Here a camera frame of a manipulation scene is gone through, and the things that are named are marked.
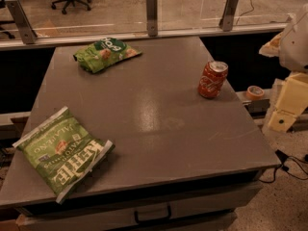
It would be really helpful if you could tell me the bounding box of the grey table drawer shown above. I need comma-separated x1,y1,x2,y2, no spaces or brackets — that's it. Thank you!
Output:
16,181,262,231

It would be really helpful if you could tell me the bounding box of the red coke can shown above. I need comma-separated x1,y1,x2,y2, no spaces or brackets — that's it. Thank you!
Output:
198,61,228,98

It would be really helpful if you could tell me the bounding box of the middle metal glass bracket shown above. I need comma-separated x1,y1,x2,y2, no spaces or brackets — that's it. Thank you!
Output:
146,0,158,37

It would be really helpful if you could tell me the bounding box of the metal railing ledge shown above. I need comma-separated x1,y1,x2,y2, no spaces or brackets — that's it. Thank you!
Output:
0,22,287,51

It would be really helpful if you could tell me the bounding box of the black drawer handle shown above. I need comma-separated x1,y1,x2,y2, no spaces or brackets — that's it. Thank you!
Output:
134,204,172,225

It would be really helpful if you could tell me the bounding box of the metal glass bracket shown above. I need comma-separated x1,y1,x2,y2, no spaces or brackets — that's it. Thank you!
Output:
5,0,38,44
146,0,158,37
219,0,239,32

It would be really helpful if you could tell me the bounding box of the green rice chip bag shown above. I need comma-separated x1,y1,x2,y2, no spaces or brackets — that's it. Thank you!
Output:
73,38,141,73

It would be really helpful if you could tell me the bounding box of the orange tape roll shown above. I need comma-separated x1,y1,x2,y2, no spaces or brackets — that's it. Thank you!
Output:
246,86,265,100

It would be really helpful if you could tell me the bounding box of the black floor cable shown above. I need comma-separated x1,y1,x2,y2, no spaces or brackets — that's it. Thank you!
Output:
258,149,308,185

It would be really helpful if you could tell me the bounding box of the green jalapeno kettle chip bag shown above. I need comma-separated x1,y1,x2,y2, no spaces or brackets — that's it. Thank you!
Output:
13,106,115,204

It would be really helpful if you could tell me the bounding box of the left metal glass bracket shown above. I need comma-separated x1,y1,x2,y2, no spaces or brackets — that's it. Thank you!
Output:
5,0,38,44

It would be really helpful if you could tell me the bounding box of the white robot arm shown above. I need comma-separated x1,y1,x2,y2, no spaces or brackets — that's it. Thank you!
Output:
259,4,308,132

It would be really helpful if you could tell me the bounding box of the right metal glass bracket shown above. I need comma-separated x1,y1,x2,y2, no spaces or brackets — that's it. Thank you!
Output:
219,0,239,32

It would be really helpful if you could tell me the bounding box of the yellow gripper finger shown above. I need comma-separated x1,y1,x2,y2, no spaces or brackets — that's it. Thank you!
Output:
268,73,308,132

